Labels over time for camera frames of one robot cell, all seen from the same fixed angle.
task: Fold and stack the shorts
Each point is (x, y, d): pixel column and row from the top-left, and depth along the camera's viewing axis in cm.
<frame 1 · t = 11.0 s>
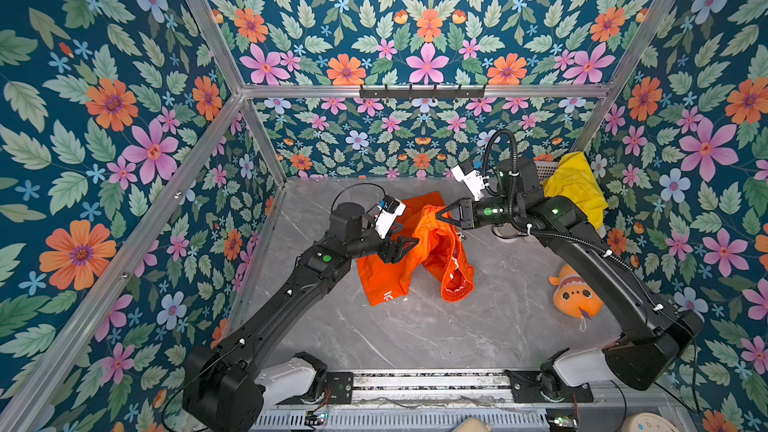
left hand: (413, 228, 70), fingers open
right hand: (439, 212, 65), fingers closed
orange shorts: (439, 249, 81), point 18 cm above the table

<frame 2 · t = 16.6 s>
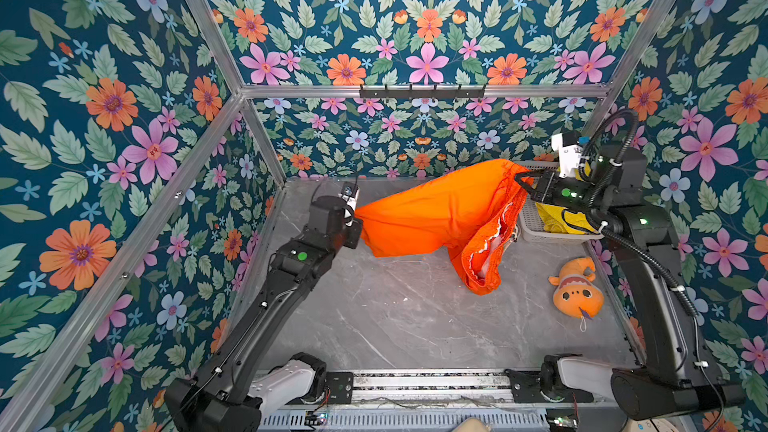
left hand: (354, 209, 73), fingers closed
right hand: (518, 173, 63), fingers closed
orange shorts: (472, 211, 78), point 27 cm above the table

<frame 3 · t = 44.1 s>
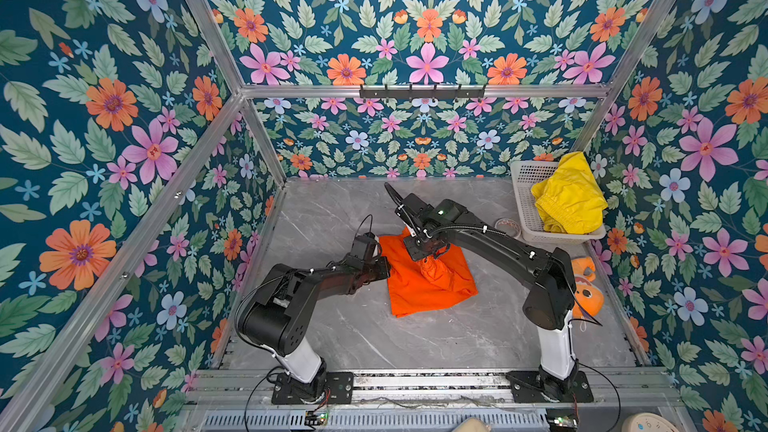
left hand: (394, 262, 93), fingers closed
right hand: (415, 247, 84), fingers closed
orange shorts: (426, 284, 84), point 10 cm above the table

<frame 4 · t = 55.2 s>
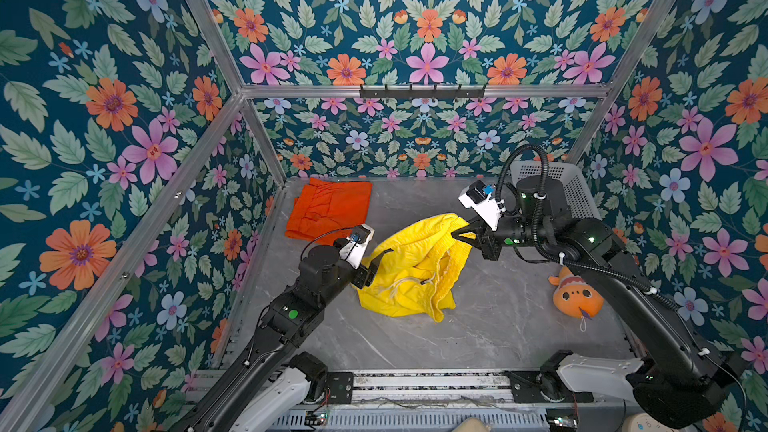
left hand: (374, 239, 69), fingers open
right hand: (456, 226, 62), fingers closed
orange shorts: (326, 210, 110), point 3 cm above the table
yellow shorts: (420, 272, 78), point 17 cm above the table

